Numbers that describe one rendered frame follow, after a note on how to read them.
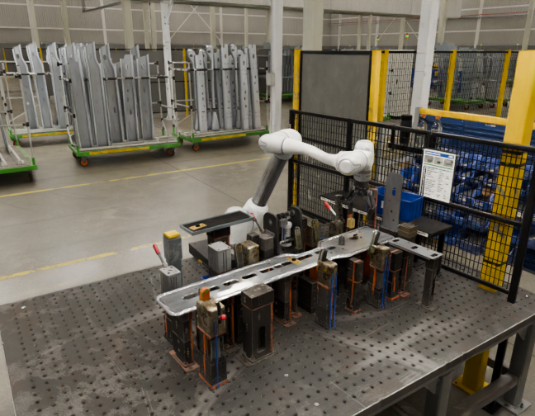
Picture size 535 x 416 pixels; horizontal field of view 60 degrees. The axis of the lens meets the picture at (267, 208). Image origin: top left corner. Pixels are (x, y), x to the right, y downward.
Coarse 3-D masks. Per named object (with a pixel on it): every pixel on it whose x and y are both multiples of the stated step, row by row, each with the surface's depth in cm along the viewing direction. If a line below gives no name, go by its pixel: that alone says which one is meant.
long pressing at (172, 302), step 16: (320, 240) 253; (336, 240) 254; (352, 240) 254; (368, 240) 254; (384, 240) 255; (288, 256) 235; (336, 256) 236; (240, 272) 217; (256, 272) 217; (272, 272) 217; (288, 272) 218; (192, 288) 203; (208, 288) 203; (224, 288) 203; (240, 288) 203; (160, 304) 191; (176, 304) 190; (192, 304) 190
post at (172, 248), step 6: (168, 240) 218; (174, 240) 219; (180, 240) 221; (168, 246) 219; (174, 246) 220; (180, 246) 222; (168, 252) 220; (174, 252) 221; (180, 252) 223; (168, 258) 221; (174, 258) 222; (180, 258) 224; (168, 264) 224; (174, 264) 224; (180, 264) 226; (180, 270) 227
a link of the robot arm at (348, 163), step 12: (288, 144) 260; (300, 144) 258; (312, 156) 248; (324, 156) 236; (336, 156) 231; (348, 156) 224; (360, 156) 227; (336, 168) 232; (348, 168) 222; (360, 168) 227
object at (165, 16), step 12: (168, 0) 1270; (168, 12) 1254; (168, 24) 1286; (168, 36) 1295; (168, 48) 1304; (168, 60) 1314; (168, 84) 1333; (168, 96) 1343; (168, 108) 1357; (168, 120) 1352
